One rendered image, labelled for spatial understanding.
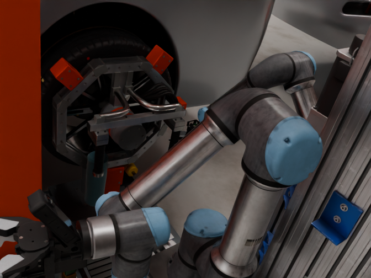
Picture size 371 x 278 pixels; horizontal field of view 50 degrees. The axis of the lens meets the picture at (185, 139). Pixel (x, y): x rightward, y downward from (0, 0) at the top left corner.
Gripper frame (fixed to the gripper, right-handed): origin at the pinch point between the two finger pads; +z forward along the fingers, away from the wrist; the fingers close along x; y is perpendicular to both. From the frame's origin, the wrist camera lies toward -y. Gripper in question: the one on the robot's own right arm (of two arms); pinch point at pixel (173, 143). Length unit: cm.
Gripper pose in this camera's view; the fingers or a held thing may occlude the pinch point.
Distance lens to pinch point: 171.6
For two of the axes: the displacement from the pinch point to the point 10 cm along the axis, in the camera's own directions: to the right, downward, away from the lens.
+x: 5.9, 5.4, -6.0
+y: 1.9, -8.2, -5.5
